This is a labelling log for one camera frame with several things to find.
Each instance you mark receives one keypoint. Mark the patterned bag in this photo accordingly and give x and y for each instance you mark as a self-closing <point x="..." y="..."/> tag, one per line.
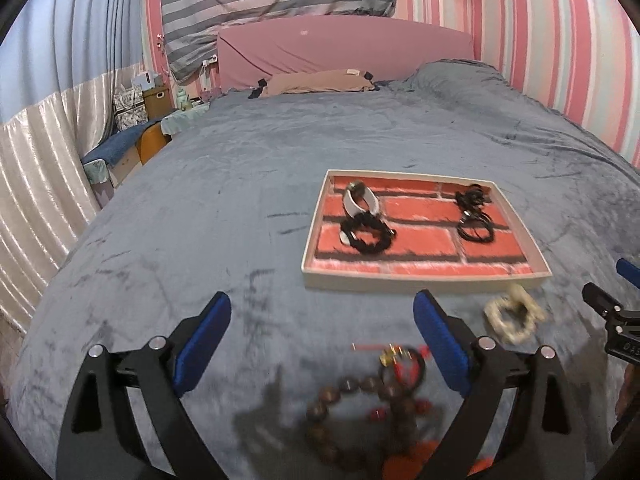
<point x="129" y="108"/>

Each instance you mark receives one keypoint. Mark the pink headboard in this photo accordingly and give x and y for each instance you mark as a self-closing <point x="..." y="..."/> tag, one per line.
<point x="388" y="48"/>

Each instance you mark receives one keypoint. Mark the right hand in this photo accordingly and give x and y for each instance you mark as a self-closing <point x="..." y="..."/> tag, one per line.
<point x="629" y="388"/>

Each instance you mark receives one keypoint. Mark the grey plush blanket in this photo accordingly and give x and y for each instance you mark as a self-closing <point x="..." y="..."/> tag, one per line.
<point x="227" y="206"/>

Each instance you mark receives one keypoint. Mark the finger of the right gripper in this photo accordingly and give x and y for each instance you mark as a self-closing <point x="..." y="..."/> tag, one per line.
<point x="628" y="271"/>

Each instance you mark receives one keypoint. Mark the white shiny curtain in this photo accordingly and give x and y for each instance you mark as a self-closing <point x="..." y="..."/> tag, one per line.
<point x="46" y="199"/>

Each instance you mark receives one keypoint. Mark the black frilly scrunchie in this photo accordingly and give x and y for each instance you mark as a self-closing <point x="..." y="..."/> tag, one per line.
<point x="366" y="233"/>

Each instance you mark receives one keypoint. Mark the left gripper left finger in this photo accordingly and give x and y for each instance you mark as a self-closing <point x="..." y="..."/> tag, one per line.
<point x="99" y="437"/>

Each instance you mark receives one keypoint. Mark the cream flower scrunchie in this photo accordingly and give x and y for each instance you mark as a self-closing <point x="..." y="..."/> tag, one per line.
<point x="515" y="316"/>

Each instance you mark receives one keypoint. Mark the brown storage box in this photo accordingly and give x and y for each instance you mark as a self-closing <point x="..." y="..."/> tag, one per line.
<point x="157" y="102"/>

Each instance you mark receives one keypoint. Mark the orange scrunchie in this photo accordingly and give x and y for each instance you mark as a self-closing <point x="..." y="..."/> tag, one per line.
<point x="406" y="466"/>

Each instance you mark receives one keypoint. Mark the brick pattern tray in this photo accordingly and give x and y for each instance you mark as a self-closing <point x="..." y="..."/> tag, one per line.
<point x="428" y="250"/>

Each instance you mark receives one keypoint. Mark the blue cushioned bench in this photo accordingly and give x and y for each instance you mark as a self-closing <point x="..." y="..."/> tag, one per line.
<point x="116" y="157"/>

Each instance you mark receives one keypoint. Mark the white bangle watch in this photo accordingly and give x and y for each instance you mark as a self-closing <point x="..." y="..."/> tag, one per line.
<point x="360" y="204"/>

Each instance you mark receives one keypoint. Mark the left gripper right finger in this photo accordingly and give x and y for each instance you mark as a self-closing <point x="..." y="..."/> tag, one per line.
<point x="544" y="437"/>

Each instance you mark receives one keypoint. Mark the red cord gold charm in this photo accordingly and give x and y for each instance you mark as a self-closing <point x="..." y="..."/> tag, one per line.
<point x="398" y="365"/>

